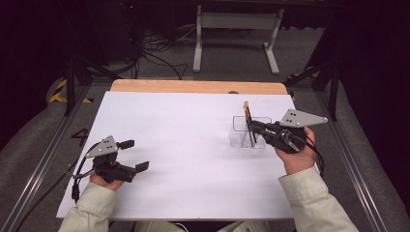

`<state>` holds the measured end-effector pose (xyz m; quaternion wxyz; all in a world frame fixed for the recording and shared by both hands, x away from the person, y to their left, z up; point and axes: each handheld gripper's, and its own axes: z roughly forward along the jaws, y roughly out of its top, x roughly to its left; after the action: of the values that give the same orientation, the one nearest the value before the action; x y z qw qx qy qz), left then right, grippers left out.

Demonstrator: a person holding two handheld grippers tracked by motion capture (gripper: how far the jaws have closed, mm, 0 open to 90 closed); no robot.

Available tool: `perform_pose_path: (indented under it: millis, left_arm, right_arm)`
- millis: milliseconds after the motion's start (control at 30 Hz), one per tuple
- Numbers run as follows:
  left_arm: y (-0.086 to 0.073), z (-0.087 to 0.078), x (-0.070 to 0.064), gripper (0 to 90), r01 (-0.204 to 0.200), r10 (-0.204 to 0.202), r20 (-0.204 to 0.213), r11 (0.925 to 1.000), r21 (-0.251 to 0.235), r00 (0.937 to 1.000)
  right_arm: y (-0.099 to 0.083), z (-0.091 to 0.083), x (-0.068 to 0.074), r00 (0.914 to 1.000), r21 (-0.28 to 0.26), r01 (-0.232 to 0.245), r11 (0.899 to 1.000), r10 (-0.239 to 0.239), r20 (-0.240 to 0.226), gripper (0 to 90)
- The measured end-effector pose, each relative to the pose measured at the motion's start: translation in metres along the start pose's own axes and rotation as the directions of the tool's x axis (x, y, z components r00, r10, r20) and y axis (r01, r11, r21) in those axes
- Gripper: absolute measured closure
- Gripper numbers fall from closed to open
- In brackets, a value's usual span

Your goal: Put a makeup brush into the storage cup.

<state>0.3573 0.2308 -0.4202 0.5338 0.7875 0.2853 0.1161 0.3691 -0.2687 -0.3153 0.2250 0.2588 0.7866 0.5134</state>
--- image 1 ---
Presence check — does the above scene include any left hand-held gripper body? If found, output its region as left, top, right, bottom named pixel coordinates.
left=85, top=134, right=138, bottom=184

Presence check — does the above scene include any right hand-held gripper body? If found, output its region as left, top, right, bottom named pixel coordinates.
left=264, top=109, right=329, bottom=154

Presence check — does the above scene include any clear plastic organizer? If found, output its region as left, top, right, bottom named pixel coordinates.
left=228, top=115, right=274, bottom=150

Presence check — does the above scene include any person's left hand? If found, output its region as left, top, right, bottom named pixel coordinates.
left=89, top=172, right=125, bottom=191

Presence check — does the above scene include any person's right hand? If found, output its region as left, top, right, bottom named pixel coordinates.
left=275, top=126, right=318, bottom=176

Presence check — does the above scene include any black tripod stand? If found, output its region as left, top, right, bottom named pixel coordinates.
left=62, top=54, right=124, bottom=117
left=283, top=57, right=339, bottom=122

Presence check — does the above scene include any white table sheet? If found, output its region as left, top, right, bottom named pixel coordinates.
left=56, top=91, right=323, bottom=221

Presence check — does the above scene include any wooden table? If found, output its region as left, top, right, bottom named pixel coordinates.
left=109, top=79, right=288, bottom=96

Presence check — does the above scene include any white metal stand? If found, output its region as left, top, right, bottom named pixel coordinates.
left=192, top=4, right=285, bottom=75

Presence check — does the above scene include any right hand-held gripper cable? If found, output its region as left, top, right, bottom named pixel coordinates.
left=303, top=134, right=326, bottom=178

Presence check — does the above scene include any hand-held gripper cable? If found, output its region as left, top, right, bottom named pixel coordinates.
left=303, top=134, right=326, bottom=178
left=15, top=143, right=101, bottom=232

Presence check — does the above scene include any left hand-held gripper cable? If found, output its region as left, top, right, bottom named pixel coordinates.
left=15, top=143, right=101, bottom=232

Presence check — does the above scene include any aluminium rail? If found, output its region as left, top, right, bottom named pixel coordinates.
left=313, top=90, right=390, bottom=232
left=0, top=86, right=92, bottom=232

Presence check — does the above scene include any bundle of black floor cables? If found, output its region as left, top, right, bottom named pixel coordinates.
left=136, top=23, right=190, bottom=81

